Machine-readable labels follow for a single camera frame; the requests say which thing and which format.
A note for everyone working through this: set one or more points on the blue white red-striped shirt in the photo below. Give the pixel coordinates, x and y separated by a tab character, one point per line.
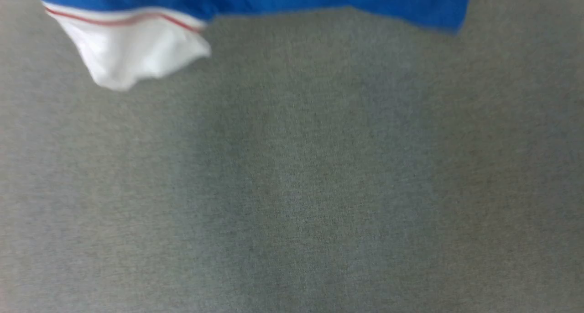
137	44

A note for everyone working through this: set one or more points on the grey fabric sofa cushion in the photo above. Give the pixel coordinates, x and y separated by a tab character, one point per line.
292	176

